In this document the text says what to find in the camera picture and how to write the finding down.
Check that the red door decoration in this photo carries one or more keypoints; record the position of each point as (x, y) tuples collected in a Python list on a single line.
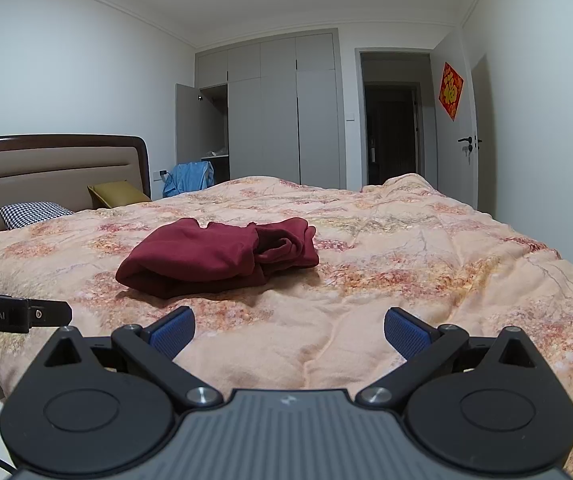
[(450, 90)]

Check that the brown padded headboard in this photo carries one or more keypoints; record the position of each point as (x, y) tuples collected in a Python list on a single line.
[(41, 160)]

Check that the dark red garment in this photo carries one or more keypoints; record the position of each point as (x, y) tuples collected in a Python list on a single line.
[(201, 255)]

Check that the white door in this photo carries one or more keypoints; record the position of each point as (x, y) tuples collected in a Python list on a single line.
[(459, 170)]

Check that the mustard yellow pillow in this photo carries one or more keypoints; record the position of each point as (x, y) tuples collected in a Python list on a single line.
[(119, 194)]

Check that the white door frame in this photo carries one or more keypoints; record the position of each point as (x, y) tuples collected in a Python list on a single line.
[(359, 110)]

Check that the wall socket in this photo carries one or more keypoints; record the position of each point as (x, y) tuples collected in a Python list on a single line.
[(160, 175)]

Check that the floral peach bedspread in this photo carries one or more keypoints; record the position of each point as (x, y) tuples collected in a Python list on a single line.
[(416, 260)]

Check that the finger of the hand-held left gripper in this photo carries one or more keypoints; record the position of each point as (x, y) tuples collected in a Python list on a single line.
[(49, 312)]

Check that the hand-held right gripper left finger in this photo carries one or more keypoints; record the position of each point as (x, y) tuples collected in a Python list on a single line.
[(172, 332)]

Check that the grey wardrobe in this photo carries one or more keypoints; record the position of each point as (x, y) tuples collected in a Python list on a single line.
[(276, 110)]

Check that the houndstooth pillow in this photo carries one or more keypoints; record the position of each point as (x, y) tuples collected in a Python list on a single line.
[(31, 214)]

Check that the blue garment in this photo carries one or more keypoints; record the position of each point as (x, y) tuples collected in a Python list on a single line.
[(186, 177)]

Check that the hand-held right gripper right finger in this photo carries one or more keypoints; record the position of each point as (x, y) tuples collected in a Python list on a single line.
[(406, 332)]

